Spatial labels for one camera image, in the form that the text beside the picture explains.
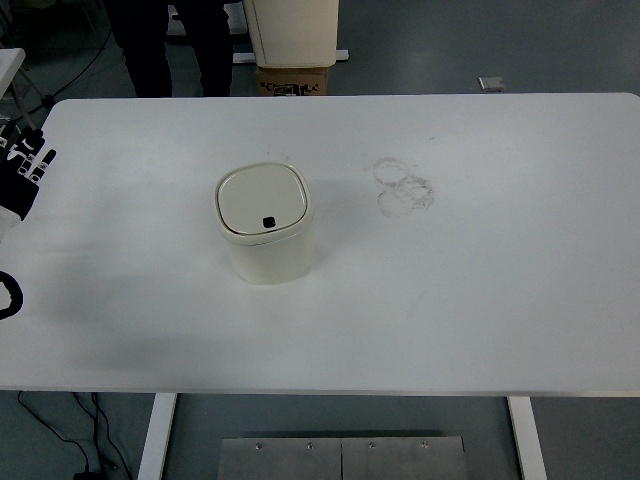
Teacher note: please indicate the white table leg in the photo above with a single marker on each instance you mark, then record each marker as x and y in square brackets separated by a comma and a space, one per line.
[156, 440]
[527, 440]

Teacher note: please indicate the grey metal plate with screws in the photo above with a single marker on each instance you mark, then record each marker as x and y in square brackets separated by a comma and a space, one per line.
[345, 460]

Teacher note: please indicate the large cream plastic container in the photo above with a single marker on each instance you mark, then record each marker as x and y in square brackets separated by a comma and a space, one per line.
[295, 30]

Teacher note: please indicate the cardboard box with black print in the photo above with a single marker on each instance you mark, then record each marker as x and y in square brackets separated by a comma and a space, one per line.
[292, 80]

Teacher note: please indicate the small white side table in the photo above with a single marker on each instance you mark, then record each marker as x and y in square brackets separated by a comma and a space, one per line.
[10, 65]

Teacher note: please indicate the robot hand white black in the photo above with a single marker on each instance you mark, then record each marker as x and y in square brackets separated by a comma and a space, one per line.
[20, 192]

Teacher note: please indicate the cream trash bin with lid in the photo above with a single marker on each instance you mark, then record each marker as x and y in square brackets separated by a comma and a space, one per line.
[272, 255]

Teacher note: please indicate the grey floor socket plate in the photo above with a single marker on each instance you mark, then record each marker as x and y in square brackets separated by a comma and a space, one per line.
[491, 83]

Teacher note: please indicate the person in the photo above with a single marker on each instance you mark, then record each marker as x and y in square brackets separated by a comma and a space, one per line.
[147, 50]

